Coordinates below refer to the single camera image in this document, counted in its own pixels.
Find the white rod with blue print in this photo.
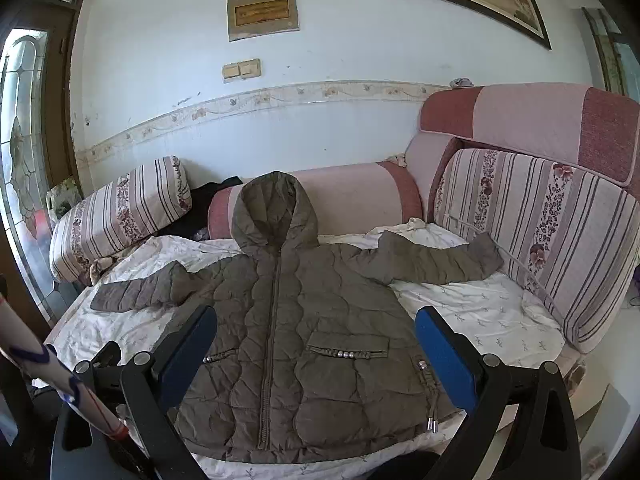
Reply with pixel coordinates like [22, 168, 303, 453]
[0, 294, 129, 442]

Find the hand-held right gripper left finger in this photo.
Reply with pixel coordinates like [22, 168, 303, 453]
[74, 304, 219, 480]

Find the pink fabric sofa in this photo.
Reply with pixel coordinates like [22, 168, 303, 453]
[44, 84, 640, 461]

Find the white cord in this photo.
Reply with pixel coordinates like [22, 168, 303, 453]
[447, 214, 568, 313]

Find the striped floral bolster pillow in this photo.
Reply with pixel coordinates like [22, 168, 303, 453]
[49, 156, 194, 284]

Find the small framed wall plaque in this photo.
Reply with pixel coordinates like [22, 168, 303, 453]
[227, 0, 300, 43]

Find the pink bolster cushion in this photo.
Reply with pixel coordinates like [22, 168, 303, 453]
[207, 160, 424, 242]

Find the black cloth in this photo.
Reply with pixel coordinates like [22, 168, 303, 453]
[159, 176, 246, 239]

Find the crumpled patterned cloth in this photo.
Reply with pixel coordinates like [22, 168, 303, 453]
[89, 255, 120, 287]

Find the white floral bedsheet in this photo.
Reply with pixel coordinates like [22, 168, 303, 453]
[44, 217, 566, 480]

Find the olive quilted hooded jacket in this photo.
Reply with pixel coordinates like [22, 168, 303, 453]
[90, 171, 505, 465]

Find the window with frame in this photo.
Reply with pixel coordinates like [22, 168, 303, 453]
[581, 6, 640, 99]

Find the striped floral back cushion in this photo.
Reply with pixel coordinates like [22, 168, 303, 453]
[432, 147, 640, 356]

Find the wooden door with stained glass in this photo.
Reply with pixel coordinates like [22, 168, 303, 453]
[0, 0, 81, 331]

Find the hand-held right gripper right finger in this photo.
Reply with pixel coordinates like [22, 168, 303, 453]
[415, 305, 584, 480]

